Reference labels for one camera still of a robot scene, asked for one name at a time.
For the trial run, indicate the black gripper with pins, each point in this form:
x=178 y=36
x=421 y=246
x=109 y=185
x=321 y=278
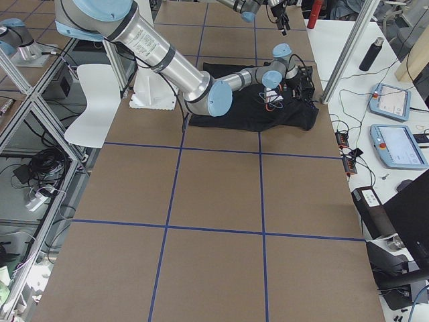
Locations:
x=293 y=82
x=277 y=12

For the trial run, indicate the black graphic t-shirt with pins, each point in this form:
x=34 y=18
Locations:
x=250 y=112

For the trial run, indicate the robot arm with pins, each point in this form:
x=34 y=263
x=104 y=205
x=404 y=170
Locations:
x=121 y=22
x=248 y=10

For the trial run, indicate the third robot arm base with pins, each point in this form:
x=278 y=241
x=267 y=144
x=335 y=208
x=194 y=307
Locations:
x=19 y=45

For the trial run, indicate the red bottle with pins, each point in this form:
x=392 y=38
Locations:
x=314 y=14

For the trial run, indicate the black usb hub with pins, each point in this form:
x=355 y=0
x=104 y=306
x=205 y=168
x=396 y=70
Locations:
x=347 y=154

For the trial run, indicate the black water bottle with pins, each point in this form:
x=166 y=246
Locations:
x=371 y=54

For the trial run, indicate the far teach pendant tablet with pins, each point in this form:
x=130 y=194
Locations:
x=391 y=102

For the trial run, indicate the teach pendant tablet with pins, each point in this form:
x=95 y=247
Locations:
x=391 y=102
x=397 y=147

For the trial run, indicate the near teach pendant tablet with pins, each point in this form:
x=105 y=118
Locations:
x=397 y=147

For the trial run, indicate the black computer mouse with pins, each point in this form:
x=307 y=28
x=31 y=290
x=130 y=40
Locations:
x=403 y=184

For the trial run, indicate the black label box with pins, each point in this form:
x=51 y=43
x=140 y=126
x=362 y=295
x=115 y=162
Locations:
x=374 y=220

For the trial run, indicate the black monitor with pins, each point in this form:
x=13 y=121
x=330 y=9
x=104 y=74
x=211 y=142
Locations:
x=408 y=213

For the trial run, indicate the white plastic chair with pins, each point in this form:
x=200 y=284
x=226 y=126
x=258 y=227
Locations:
x=102 y=93

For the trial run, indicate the white power strip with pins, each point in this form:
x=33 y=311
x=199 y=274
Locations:
x=34 y=203

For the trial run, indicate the aluminium frame post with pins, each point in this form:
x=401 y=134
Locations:
x=353 y=39

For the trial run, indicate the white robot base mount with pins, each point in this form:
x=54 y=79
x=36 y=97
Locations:
x=151 y=91

